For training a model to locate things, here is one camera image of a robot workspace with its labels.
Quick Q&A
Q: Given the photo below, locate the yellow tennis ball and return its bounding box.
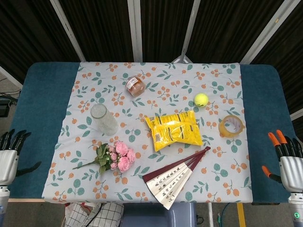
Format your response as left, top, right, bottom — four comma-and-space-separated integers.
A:
194, 93, 209, 108

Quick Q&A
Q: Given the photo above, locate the black white checked bag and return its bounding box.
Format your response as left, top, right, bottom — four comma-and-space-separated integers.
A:
65, 202, 124, 227

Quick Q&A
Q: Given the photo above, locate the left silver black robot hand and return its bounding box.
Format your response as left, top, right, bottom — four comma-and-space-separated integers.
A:
0, 129, 42, 186

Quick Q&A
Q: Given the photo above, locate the floral print tablecloth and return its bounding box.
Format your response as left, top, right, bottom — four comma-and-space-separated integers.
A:
41, 61, 254, 204

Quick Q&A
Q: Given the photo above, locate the white metal frame pole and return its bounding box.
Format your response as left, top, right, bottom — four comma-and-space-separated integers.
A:
0, 66, 23, 88
290, 110, 303, 121
49, 0, 86, 62
171, 0, 202, 63
240, 0, 294, 64
127, 0, 143, 63

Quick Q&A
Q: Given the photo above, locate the black electronic box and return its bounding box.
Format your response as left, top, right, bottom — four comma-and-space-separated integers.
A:
0, 97, 12, 117

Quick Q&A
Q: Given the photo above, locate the grey blue plastic stool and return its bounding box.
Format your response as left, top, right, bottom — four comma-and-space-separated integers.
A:
120, 202, 197, 227

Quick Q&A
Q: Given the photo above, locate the clear packing tape roll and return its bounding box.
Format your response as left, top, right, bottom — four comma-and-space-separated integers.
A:
218, 115, 246, 138

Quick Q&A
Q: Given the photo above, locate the pink artificial rose bouquet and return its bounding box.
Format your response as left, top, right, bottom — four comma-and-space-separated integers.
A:
72, 141, 136, 175

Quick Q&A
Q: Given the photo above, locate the folding fan with calligraphy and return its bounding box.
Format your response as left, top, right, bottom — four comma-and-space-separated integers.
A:
142, 146, 211, 210

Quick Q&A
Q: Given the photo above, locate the right silver orange-tipped robot hand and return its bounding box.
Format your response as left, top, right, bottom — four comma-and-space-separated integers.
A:
261, 129, 303, 192

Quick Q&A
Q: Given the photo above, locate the rubber band jar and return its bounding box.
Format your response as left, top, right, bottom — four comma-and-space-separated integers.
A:
125, 75, 145, 97

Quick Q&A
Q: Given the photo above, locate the yellow snack bag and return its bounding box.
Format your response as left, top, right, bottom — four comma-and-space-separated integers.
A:
144, 110, 204, 152

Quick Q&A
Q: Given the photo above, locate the teal table cover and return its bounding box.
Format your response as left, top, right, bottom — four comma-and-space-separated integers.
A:
8, 61, 298, 205

